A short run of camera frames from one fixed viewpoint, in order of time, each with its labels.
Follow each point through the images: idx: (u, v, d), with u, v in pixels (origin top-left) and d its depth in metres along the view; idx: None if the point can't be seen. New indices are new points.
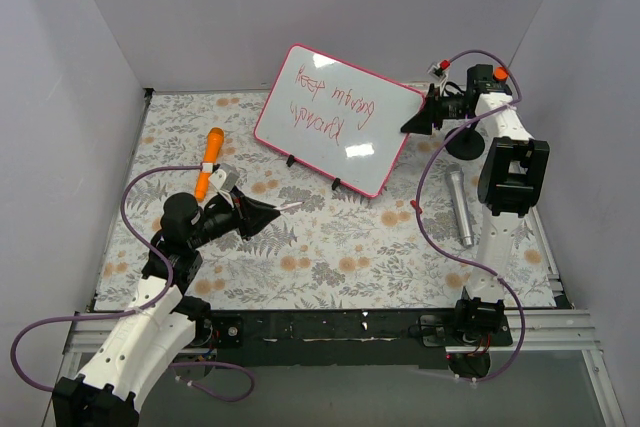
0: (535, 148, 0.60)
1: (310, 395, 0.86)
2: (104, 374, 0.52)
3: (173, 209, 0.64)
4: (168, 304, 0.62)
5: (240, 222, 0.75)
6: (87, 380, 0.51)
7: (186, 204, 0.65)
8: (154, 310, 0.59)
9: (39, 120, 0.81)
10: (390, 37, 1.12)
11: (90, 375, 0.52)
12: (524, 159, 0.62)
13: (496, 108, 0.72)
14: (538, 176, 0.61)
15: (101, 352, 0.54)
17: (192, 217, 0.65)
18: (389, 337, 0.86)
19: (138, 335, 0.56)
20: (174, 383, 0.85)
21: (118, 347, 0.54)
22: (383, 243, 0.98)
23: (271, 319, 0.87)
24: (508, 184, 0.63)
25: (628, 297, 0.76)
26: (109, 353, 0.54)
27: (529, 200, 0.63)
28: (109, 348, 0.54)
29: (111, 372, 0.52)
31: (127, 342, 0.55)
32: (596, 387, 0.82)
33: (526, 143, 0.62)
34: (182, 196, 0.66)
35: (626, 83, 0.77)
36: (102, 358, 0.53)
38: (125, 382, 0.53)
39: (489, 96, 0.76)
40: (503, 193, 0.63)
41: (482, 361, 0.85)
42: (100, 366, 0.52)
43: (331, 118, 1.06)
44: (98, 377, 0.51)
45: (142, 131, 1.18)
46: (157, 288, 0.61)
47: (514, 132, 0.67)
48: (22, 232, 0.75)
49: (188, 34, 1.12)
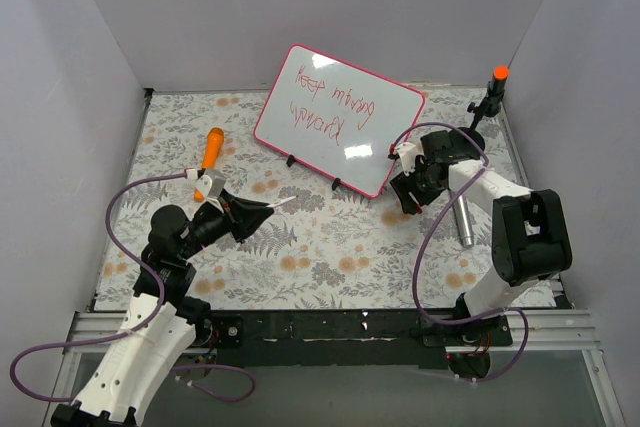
0: (545, 199, 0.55)
1: (311, 395, 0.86)
2: (101, 401, 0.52)
3: (160, 224, 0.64)
4: (162, 319, 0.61)
5: (234, 227, 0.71)
6: (85, 406, 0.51)
7: (172, 217, 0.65)
8: (147, 331, 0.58)
9: (39, 121, 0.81)
10: (390, 36, 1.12)
11: (85, 402, 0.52)
12: (533, 215, 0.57)
13: (473, 173, 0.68)
14: (560, 230, 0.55)
15: (96, 376, 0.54)
17: (180, 231, 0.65)
18: (389, 337, 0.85)
19: (132, 359, 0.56)
20: (173, 383, 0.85)
21: (112, 371, 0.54)
22: (383, 243, 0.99)
23: (271, 319, 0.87)
24: (532, 249, 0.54)
25: (628, 297, 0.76)
26: (103, 378, 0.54)
27: (561, 259, 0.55)
28: (104, 373, 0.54)
29: (107, 399, 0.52)
31: (122, 365, 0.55)
32: (596, 386, 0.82)
33: (529, 197, 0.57)
34: (170, 209, 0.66)
35: (628, 83, 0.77)
36: (97, 383, 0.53)
38: (122, 404, 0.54)
39: (460, 165, 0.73)
40: (531, 260, 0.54)
41: (482, 361, 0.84)
42: (96, 391, 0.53)
43: (331, 118, 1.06)
44: (95, 404, 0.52)
45: (141, 130, 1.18)
46: (149, 307, 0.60)
47: (508, 188, 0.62)
48: (21, 232, 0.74)
49: (188, 34, 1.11)
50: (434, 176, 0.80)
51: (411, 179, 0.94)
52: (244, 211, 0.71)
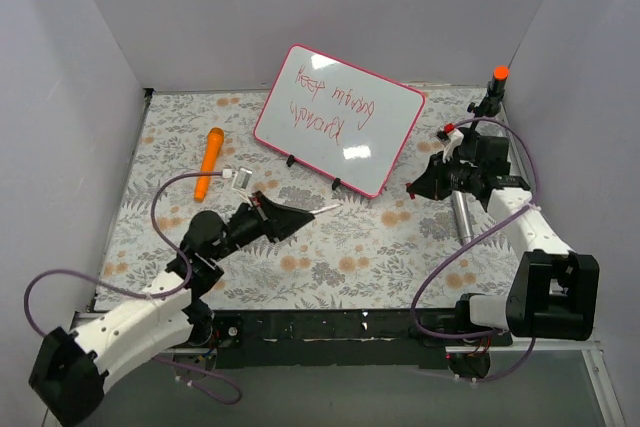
0: (581, 266, 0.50)
1: (312, 395, 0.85)
2: (95, 340, 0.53)
3: (197, 228, 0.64)
4: (178, 301, 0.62)
5: (263, 224, 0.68)
6: (80, 340, 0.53)
7: (209, 224, 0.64)
8: (162, 303, 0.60)
9: (38, 121, 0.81)
10: (390, 37, 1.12)
11: (82, 336, 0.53)
12: (565, 277, 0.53)
13: (515, 210, 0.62)
14: (587, 301, 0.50)
15: (102, 319, 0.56)
17: (212, 240, 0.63)
18: (390, 337, 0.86)
19: (139, 320, 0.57)
20: (174, 382, 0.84)
21: (119, 322, 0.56)
22: (383, 243, 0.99)
23: (271, 319, 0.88)
24: (547, 313, 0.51)
25: (628, 298, 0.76)
26: (107, 323, 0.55)
27: (578, 333, 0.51)
28: (109, 319, 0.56)
29: (101, 342, 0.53)
31: (128, 320, 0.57)
32: (596, 386, 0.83)
33: (566, 257, 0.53)
34: (208, 213, 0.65)
35: (628, 84, 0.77)
36: (99, 325, 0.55)
38: (108, 354, 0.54)
39: (504, 192, 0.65)
40: (543, 324, 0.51)
41: (482, 361, 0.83)
42: (95, 331, 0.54)
43: (331, 118, 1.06)
44: (89, 341, 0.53)
45: (141, 131, 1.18)
46: (172, 284, 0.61)
47: (546, 241, 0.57)
48: (21, 233, 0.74)
49: (188, 34, 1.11)
50: (476, 191, 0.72)
51: (444, 169, 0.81)
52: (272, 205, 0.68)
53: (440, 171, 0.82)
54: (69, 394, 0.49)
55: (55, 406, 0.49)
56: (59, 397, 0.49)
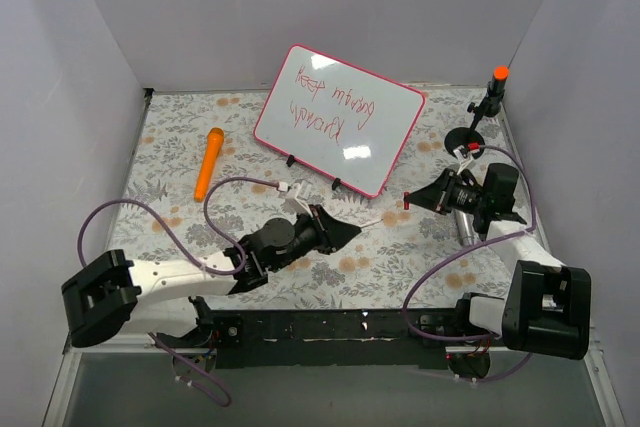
0: (573, 278, 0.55)
1: (311, 395, 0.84)
2: (144, 279, 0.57)
3: (270, 231, 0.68)
4: (219, 283, 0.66)
5: (321, 235, 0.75)
6: (132, 270, 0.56)
7: (281, 230, 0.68)
8: (209, 277, 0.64)
9: (39, 121, 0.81)
10: (390, 37, 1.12)
11: (135, 268, 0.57)
12: (559, 292, 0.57)
13: (511, 232, 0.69)
14: (580, 315, 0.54)
15: (156, 264, 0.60)
17: (277, 247, 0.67)
18: (390, 337, 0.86)
19: (186, 281, 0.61)
20: (174, 382, 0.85)
21: (170, 274, 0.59)
22: (383, 243, 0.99)
23: (271, 319, 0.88)
24: (542, 326, 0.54)
25: (628, 298, 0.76)
26: (159, 270, 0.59)
27: (573, 346, 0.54)
28: (162, 268, 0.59)
29: (149, 283, 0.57)
31: (178, 277, 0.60)
32: (596, 386, 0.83)
33: (560, 272, 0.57)
34: (284, 222, 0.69)
35: (628, 84, 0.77)
36: (153, 268, 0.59)
38: (146, 298, 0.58)
39: (501, 223, 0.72)
40: (538, 334, 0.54)
41: (482, 361, 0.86)
42: (147, 272, 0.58)
43: (331, 118, 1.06)
44: (139, 276, 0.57)
45: (142, 131, 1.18)
46: (226, 266, 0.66)
47: (539, 257, 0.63)
48: (21, 233, 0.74)
49: (188, 34, 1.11)
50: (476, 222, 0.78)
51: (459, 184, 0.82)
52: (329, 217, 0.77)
53: (452, 185, 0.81)
54: (85, 323, 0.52)
55: (73, 320, 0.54)
56: (79, 315, 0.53)
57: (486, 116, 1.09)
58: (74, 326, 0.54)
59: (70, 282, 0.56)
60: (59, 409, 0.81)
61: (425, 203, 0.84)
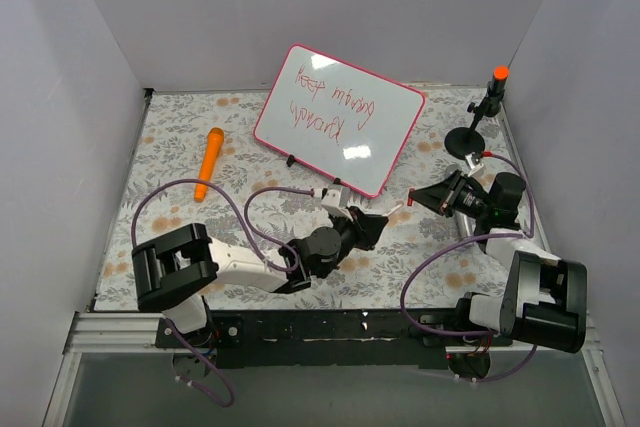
0: (571, 269, 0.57)
1: (311, 396, 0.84)
2: (221, 258, 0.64)
3: (318, 241, 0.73)
4: (271, 279, 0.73)
5: (360, 235, 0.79)
6: (212, 248, 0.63)
7: (329, 240, 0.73)
8: (267, 271, 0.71)
9: (39, 120, 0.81)
10: (389, 37, 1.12)
11: (213, 245, 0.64)
12: (557, 286, 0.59)
13: (508, 232, 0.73)
14: (579, 306, 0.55)
15: (230, 247, 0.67)
17: (323, 255, 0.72)
18: (390, 337, 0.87)
19: (251, 268, 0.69)
20: (174, 383, 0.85)
21: (240, 258, 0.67)
22: (383, 243, 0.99)
23: (272, 319, 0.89)
24: (542, 314, 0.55)
25: (628, 297, 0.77)
26: (232, 253, 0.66)
27: (572, 335, 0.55)
28: (234, 252, 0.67)
29: (224, 262, 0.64)
31: (246, 263, 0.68)
32: (596, 387, 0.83)
33: (558, 266, 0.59)
34: (331, 233, 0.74)
35: (628, 83, 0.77)
36: (228, 249, 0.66)
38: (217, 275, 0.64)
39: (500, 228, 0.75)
40: (537, 315, 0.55)
41: (482, 361, 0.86)
42: (223, 252, 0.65)
43: (331, 118, 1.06)
44: (217, 253, 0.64)
45: (142, 130, 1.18)
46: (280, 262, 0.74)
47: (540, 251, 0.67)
48: (20, 232, 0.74)
49: (188, 34, 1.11)
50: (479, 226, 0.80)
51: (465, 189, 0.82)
52: (367, 220, 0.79)
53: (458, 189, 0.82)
54: (160, 288, 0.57)
55: (143, 283, 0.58)
56: (150, 278, 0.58)
57: (486, 116, 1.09)
58: (143, 289, 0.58)
59: (144, 246, 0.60)
60: (59, 410, 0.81)
61: (428, 199, 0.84)
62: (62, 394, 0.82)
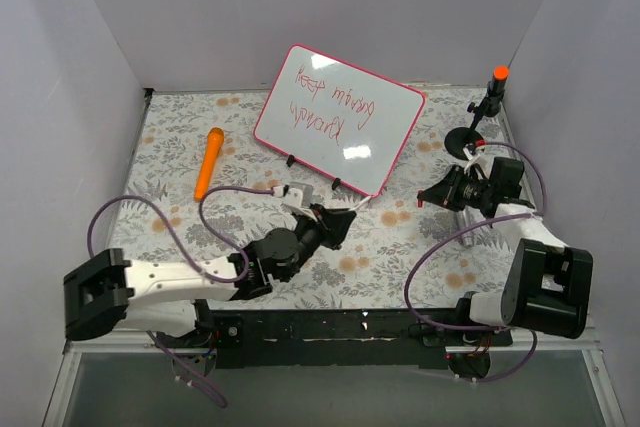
0: (575, 257, 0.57)
1: (311, 396, 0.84)
2: (139, 282, 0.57)
3: (273, 244, 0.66)
4: (222, 290, 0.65)
5: (326, 233, 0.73)
6: (128, 271, 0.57)
7: (284, 243, 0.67)
8: (208, 284, 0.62)
9: (39, 120, 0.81)
10: (389, 36, 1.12)
11: (131, 269, 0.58)
12: (561, 272, 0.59)
13: (516, 213, 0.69)
14: (580, 295, 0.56)
15: (155, 266, 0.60)
17: (280, 259, 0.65)
18: (389, 337, 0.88)
19: (182, 286, 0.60)
20: (174, 382, 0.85)
21: (167, 277, 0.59)
22: (383, 243, 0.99)
23: (272, 319, 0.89)
24: (542, 304, 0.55)
25: (628, 297, 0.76)
26: (157, 273, 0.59)
27: (571, 323, 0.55)
28: (160, 271, 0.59)
29: (143, 285, 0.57)
31: (175, 282, 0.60)
32: (596, 386, 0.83)
33: (563, 252, 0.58)
34: (285, 236, 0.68)
35: (628, 83, 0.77)
36: (151, 269, 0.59)
38: (139, 300, 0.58)
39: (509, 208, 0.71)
40: (539, 305, 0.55)
41: (482, 361, 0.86)
42: (144, 273, 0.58)
43: (331, 118, 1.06)
44: (134, 278, 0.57)
45: (142, 131, 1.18)
46: (228, 271, 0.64)
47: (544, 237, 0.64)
48: (20, 232, 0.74)
49: (188, 34, 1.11)
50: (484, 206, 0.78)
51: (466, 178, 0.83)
52: (334, 217, 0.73)
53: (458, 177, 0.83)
54: (79, 318, 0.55)
55: (70, 313, 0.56)
56: (74, 308, 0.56)
57: (486, 116, 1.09)
58: (70, 319, 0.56)
59: (71, 275, 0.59)
60: (59, 410, 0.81)
61: (433, 201, 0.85)
62: (62, 394, 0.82)
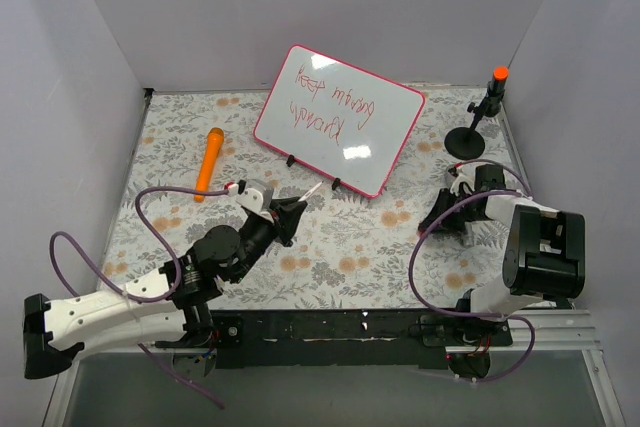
0: (568, 219, 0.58)
1: (311, 396, 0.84)
2: (58, 322, 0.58)
3: (210, 245, 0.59)
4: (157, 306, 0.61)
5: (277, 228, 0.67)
6: (46, 316, 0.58)
7: (222, 242, 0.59)
8: (134, 306, 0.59)
9: (39, 121, 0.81)
10: (389, 37, 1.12)
11: (51, 311, 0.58)
12: (555, 238, 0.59)
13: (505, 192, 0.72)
14: (576, 252, 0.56)
15: (77, 300, 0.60)
17: (221, 259, 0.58)
18: (389, 337, 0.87)
19: (105, 316, 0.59)
20: (174, 383, 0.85)
21: (88, 312, 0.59)
22: (383, 243, 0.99)
23: (271, 319, 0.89)
24: (541, 263, 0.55)
25: (628, 298, 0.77)
26: (77, 310, 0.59)
27: (570, 280, 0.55)
28: (81, 305, 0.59)
29: (63, 326, 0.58)
31: (97, 314, 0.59)
32: (596, 387, 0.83)
33: (556, 217, 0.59)
34: (222, 233, 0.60)
35: (628, 83, 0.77)
36: (71, 306, 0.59)
38: (68, 339, 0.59)
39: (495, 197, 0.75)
40: (538, 266, 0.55)
41: (482, 361, 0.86)
42: (65, 311, 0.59)
43: (331, 118, 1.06)
44: (53, 321, 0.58)
45: (142, 131, 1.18)
46: (156, 285, 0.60)
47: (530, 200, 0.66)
48: (20, 232, 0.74)
49: (188, 34, 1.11)
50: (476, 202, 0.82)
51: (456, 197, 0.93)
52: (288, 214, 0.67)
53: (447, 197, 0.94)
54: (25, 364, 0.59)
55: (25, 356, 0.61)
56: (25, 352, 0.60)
57: (486, 116, 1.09)
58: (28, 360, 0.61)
59: None
60: (60, 409, 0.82)
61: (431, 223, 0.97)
62: (62, 393, 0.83)
